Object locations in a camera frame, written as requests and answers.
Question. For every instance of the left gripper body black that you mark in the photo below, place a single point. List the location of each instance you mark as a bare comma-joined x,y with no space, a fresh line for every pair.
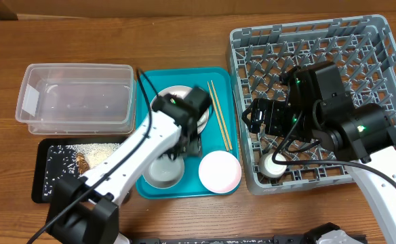
190,146

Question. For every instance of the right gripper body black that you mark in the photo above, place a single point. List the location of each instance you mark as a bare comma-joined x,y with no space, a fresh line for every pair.
279,118

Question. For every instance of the grey bowl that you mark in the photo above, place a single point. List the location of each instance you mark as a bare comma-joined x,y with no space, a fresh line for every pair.
164,172

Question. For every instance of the brown food piece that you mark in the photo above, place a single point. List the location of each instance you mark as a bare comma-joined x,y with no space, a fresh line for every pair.
82,164

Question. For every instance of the white rice pile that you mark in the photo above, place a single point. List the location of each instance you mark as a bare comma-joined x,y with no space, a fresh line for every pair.
99,150

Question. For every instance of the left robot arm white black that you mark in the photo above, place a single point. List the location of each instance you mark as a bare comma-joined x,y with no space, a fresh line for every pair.
86,209

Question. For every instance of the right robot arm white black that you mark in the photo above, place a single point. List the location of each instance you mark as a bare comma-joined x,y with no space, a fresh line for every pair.
319,110

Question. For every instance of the grey dishwasher rack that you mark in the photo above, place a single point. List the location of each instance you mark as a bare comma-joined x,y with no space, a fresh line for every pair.
362,47

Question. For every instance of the wooden chopstick left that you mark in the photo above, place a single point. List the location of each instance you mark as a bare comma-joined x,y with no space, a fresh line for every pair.
211,95

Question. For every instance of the wooden chopstick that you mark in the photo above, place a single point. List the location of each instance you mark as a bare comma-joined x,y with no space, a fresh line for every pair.
221,120
211,95

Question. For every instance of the teal plastic tray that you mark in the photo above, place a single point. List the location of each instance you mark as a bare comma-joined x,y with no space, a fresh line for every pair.
219,132

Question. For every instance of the pink bowl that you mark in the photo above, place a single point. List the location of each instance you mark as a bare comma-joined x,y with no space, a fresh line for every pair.
220,172

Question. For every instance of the white cup in rack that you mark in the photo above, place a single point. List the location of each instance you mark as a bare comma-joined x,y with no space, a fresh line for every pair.
270,169

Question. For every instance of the large white pink plate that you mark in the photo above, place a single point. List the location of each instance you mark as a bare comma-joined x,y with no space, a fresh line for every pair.
187,106

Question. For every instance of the wooden chopstick right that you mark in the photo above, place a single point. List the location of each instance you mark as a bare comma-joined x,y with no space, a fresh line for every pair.
221,120

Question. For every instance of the clear plastic bin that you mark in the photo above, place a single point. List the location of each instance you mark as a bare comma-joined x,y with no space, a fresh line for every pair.
77,98

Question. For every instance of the black tray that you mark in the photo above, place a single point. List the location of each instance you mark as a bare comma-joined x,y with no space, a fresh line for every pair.
43,146

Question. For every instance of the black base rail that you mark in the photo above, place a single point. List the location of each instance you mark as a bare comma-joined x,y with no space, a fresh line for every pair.
326,233

